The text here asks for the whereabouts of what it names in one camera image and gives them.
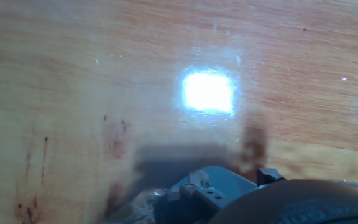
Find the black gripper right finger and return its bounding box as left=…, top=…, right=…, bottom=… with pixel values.
left=255, top=167, right=287, bottom=188

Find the glossy brown wooden board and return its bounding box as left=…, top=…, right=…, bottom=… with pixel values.
left=0, top=0, right=358, bottom=224

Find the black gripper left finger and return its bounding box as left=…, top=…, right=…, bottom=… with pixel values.
left=166, top=169, right=233, bottom=224

